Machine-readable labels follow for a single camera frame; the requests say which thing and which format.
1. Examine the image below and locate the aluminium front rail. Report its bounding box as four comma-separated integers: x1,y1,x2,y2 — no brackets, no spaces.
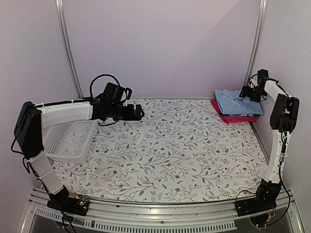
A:
21,188,307,233

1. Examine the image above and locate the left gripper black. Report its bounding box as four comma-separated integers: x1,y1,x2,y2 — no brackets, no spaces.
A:
109,103,145,121

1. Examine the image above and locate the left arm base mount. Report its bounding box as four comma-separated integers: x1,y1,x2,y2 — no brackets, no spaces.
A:
47,194,89,216

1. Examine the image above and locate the left aluminium corner post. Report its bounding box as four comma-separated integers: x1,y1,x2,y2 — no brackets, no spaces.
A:
55,0,83,98

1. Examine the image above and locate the right aluminium corner post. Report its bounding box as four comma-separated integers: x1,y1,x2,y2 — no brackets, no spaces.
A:
245,0,267,82

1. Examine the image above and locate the blue printed t-shirt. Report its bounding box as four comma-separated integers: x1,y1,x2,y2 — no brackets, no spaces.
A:
216,108,260,123

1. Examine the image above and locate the light blue shirt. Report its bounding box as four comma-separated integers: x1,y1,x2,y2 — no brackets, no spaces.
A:
214,89,263,116

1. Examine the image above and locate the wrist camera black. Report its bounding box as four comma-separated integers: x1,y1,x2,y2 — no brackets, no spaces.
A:
100,83,127,104
257,69,269,85

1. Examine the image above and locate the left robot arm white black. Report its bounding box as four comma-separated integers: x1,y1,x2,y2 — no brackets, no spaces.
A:
13,98,144,211

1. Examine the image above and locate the folded pink garment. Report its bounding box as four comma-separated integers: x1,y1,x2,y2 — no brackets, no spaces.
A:
210,100,259,123

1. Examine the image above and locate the floral table mat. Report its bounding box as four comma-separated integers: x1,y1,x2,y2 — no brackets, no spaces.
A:
53,100,267,203

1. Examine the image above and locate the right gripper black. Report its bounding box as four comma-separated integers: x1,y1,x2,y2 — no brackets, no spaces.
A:
241,85,266,102

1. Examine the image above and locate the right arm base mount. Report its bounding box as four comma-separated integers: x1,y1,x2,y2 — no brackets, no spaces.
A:
235,197,276,216

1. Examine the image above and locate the aluminium corner post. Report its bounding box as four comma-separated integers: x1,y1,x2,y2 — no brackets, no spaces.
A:
55,0,83,98
245,0,267,82

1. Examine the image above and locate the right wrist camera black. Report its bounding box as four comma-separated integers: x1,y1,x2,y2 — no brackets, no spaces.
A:
257,69,269,85

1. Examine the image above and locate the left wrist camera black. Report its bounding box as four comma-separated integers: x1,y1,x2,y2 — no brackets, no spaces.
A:
100,83,127,104

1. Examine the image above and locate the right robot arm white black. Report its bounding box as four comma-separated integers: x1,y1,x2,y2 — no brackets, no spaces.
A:
240,77,299,212

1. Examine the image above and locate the white plastic laundry basket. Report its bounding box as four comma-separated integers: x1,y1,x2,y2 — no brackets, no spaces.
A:
43,120,98,163

